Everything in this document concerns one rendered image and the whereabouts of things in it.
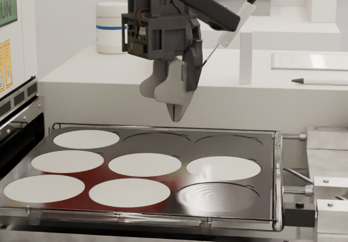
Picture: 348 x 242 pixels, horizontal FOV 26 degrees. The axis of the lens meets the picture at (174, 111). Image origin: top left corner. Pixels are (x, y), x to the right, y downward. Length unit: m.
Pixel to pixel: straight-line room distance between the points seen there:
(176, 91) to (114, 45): 0.49
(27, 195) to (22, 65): 0.31
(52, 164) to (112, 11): 0.51
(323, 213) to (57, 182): 0.34
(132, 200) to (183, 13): 0.26
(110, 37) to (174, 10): 0.50
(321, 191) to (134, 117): 0.41
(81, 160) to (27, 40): 0.25
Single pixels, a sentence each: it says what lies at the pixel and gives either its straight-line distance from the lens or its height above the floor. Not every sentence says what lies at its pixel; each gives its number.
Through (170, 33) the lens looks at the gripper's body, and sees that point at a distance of 0.98.
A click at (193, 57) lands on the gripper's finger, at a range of 0.99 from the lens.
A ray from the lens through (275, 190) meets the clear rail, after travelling 0.94.
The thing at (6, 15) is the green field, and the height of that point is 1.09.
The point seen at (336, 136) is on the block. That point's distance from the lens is 1.18.
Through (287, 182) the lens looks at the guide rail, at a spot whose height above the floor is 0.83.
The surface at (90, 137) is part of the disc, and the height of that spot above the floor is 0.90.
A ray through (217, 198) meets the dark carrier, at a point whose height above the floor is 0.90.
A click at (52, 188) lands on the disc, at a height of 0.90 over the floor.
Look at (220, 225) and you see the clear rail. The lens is 0.85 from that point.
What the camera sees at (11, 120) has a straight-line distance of 1.12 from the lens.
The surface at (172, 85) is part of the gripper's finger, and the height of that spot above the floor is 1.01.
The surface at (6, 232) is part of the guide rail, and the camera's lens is 0.97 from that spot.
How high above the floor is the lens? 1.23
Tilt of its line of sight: 15 degrees down
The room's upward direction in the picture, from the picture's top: straight up
